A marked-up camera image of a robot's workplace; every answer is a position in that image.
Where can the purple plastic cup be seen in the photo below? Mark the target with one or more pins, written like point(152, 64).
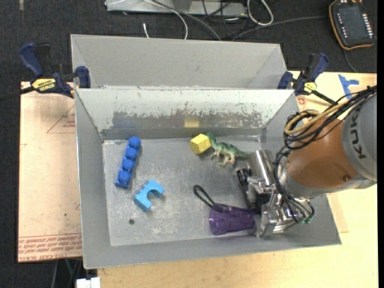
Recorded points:
point(231, 220)

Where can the green toy dinosaur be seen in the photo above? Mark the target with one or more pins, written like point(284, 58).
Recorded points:
point(225, 151)

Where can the yellow cube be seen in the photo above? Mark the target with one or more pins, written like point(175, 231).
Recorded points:
point(200, 144)

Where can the grey metal bin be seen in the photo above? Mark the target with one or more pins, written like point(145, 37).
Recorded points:
point(180, 172)

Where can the light blue arch block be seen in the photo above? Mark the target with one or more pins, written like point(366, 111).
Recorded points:
point(144, 197)

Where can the blue studded toy block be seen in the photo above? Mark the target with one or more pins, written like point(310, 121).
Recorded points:
point(127, 163)

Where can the brown cardboard board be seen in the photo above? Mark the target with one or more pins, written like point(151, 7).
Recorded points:
point(48, 166)

